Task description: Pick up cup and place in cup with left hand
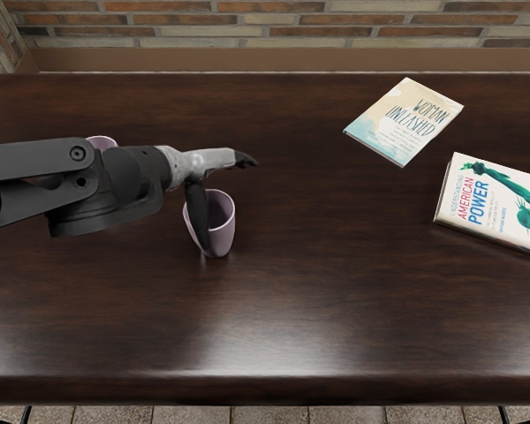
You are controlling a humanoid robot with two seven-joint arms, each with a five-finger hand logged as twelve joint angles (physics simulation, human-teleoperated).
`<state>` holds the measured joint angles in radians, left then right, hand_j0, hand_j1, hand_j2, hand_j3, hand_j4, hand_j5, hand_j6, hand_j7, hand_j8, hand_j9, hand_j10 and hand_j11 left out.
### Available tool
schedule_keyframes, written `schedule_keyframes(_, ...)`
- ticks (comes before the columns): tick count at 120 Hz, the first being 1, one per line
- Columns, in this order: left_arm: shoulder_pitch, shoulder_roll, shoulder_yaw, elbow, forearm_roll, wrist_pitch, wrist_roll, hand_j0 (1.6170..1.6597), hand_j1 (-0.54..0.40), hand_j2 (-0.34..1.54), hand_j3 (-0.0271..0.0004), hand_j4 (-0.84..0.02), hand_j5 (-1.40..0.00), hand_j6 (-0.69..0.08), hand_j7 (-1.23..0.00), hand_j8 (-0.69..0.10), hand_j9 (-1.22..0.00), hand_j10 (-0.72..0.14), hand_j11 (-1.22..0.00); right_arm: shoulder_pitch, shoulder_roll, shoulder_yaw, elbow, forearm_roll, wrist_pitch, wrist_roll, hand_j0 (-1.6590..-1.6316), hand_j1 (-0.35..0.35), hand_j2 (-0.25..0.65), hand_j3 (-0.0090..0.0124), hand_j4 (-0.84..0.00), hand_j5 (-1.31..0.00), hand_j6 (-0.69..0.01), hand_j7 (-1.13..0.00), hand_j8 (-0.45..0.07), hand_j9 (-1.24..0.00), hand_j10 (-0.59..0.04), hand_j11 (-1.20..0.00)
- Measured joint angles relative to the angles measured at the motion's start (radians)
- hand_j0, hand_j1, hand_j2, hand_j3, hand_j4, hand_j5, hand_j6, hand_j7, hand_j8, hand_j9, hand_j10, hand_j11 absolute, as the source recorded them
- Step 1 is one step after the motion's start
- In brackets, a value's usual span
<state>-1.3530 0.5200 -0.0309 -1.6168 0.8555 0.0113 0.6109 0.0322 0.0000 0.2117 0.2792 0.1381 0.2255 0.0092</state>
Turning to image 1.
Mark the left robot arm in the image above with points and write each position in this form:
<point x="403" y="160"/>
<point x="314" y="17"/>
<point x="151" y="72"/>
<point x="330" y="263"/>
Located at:
<point x="66" y="185"/>

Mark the cream and blue book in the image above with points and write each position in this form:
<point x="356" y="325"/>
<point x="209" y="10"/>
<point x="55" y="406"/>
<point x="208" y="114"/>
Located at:
<point x="404" y="120"/>

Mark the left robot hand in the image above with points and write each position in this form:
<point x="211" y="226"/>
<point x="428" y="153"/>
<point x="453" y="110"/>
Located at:
<point x="203" y="160"/>

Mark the white book with green statue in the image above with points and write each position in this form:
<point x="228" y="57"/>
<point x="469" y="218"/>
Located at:
<point x="490" y="201"/>

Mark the lilac cup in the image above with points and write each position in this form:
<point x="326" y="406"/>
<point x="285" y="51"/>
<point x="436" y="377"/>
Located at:
<point x="100" y="142"/>
<point x="223" y="221"/>

